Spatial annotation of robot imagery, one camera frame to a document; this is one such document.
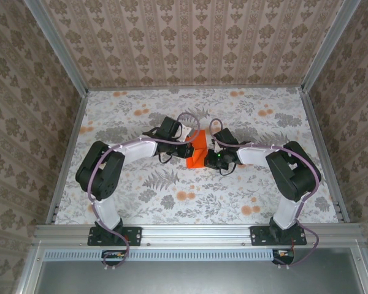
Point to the orange cloth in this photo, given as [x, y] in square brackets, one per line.
[194, 162]

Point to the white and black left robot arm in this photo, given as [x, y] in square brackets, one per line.
[99, 171]

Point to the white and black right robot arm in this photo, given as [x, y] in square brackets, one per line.
[282, 171]

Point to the grey sheet metal panel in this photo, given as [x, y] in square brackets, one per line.
[196, 278]

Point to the floral patterned table cover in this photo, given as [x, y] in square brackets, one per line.
[202, 202]

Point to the wide aluminium extrusion beam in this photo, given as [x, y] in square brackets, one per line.
[196, 234]

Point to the aluminium table edge rail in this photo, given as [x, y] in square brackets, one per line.
[322, 144]
[68, 153]
[196, 88]

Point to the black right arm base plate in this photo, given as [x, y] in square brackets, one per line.
[257, 235]

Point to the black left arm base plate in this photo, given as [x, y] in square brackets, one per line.
[135, 235]

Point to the tall aluminium frame post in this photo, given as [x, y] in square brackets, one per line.
[328, 46]
[59, 46]

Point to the aluminium panel frame strip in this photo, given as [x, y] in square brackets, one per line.
[30, 269]
[365, 269]

